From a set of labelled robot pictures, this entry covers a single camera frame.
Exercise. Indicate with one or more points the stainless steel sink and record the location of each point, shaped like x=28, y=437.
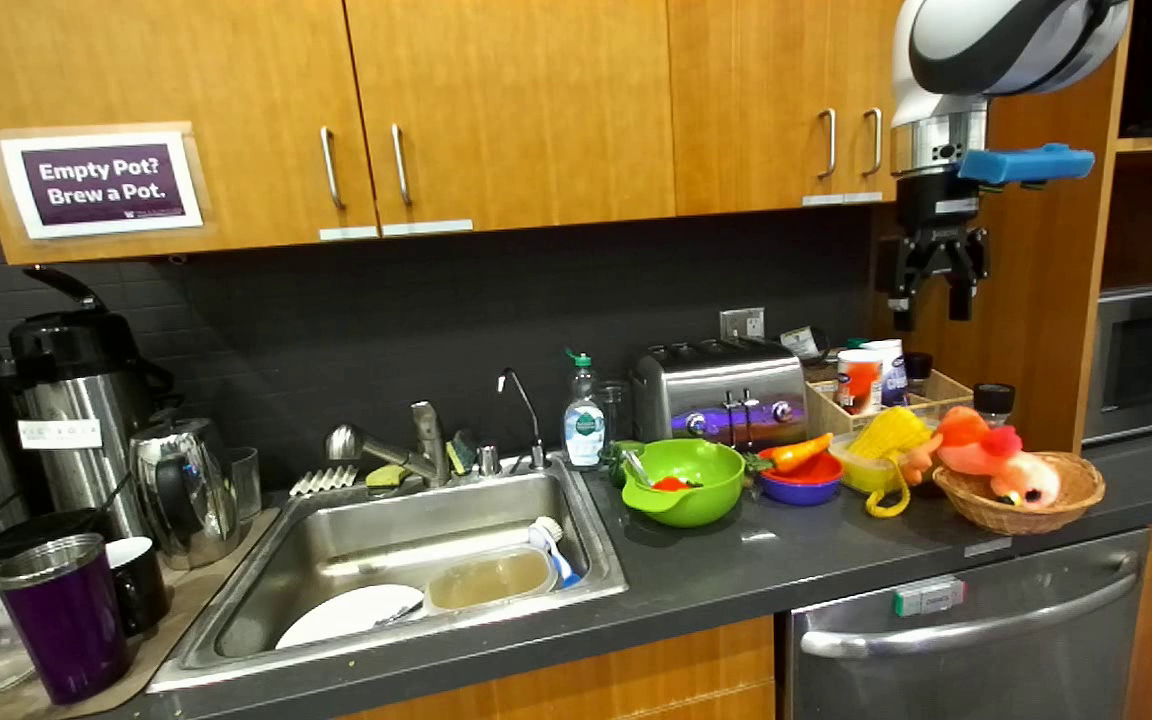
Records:
x=480, y=552

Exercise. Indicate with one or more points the blue wrist camera box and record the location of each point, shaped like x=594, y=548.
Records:
x=1030, y=164

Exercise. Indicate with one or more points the wicker basket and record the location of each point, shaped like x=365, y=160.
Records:
x=1082, y=490

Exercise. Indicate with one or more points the purple bowl with red food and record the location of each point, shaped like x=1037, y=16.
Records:
x=803, y=475

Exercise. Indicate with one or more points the dish soap bottle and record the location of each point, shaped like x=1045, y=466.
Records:
x=581, y=417

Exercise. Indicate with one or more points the green plastic bowl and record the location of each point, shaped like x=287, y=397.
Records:
x=680, y=480

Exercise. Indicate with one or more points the black mug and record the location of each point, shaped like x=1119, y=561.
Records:
x=137, y=583

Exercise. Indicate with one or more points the chrome faucet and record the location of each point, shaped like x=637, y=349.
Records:
x=442, y=457

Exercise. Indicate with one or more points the purple cabinet sign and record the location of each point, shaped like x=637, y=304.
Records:
x=123, y=182

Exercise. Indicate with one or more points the glass coffee carafe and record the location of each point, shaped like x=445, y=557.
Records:
x=186, y=490

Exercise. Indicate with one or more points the white plate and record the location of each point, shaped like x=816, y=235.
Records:
x=345, y=612

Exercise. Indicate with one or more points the cardboard condiment box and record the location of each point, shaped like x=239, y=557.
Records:
x=877, y=374

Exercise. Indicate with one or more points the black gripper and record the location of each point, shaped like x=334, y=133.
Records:
x=938, y=238

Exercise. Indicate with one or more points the purple metal tumbler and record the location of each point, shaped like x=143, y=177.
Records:
x=67, y=609

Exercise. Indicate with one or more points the yellow plastic pitcher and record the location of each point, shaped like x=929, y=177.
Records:
x=880, y=457

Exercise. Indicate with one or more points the wall power outlet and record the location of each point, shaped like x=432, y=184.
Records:
x=740, y=323

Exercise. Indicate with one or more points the pink plush toy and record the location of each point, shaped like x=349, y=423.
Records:
x=992, y=453

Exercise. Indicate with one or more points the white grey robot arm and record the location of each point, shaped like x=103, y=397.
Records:
x=950, y=60

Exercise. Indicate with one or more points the silver toaster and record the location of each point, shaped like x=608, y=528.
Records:
x=723, y=390

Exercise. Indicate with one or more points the stainless dishwasher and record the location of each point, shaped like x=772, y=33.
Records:
x=1030, y=638

